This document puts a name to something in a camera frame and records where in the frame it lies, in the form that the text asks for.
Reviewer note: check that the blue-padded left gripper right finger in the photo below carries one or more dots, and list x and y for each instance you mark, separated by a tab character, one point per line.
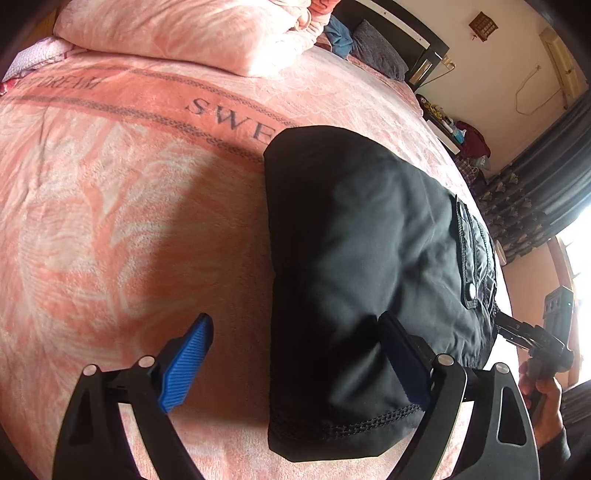
499	443

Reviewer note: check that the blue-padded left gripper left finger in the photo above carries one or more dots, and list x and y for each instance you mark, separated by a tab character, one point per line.
92	443

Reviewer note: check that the black quilted pants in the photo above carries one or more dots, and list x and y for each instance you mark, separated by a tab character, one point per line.
356	231

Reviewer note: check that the person's right hand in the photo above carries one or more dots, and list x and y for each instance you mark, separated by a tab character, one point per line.
548	423

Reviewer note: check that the dark patterned curtain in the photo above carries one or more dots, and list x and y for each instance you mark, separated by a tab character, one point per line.
544	189

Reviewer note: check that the plaid cloth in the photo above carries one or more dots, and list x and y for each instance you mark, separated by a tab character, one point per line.
471	168

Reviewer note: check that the dark red garment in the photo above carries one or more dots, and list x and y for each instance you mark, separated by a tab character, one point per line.
474	145

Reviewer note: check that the pink floral bed blanket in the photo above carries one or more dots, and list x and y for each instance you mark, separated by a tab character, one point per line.
132	200

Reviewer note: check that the dark bedside table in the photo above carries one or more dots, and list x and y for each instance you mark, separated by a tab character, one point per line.
439	129

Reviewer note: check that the dark wooden headboard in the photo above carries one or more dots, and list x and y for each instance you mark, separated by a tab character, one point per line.
420	47

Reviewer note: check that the dark grey pillow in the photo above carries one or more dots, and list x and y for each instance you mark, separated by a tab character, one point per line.
373	49

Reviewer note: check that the blue garment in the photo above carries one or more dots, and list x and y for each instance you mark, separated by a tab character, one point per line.
339	36

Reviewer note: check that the pink white folded towel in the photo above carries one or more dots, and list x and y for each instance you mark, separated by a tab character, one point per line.
44	52

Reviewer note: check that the folded pink comforter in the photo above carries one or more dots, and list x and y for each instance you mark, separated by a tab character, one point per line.
248	38

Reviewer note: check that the wall-mounted air conditioner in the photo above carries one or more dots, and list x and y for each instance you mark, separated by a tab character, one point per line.
571	81

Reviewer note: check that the right wall lamp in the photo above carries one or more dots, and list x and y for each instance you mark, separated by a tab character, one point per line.
483	26

